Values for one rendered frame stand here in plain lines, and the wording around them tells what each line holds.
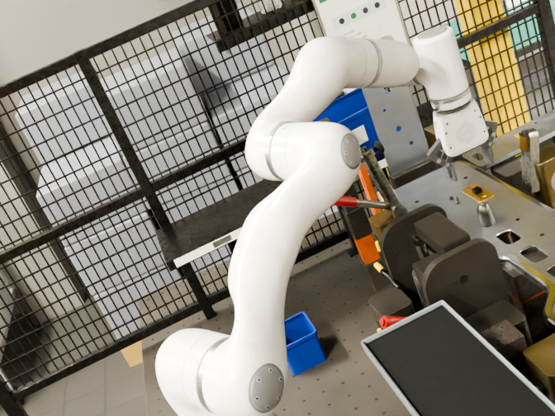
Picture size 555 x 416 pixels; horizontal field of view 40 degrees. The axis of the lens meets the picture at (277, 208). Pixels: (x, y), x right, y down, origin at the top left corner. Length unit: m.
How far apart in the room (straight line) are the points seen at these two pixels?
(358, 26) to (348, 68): 0.81
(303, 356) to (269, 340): 0.74
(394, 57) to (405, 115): 0.51
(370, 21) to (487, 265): 1.05
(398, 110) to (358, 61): 0.58
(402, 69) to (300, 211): 0.38
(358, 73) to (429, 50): 0.27
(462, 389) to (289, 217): 0.39
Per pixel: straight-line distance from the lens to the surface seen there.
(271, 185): 2.06
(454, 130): 1.63
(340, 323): 2.00
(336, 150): 1.18
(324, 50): 1.29
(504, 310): 1.24
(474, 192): 1.73
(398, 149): 1.92
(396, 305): 1.32
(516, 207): 1.65
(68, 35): 4.20
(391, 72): 1.41
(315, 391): 1.83
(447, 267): 1.20
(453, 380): 1.02
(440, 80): 1.58
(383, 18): 2.14
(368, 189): 1.71
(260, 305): 1.15
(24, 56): 4.24
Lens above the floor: 1.83
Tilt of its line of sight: 25 degrees down
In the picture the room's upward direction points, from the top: 23 degrees counter-clockwise
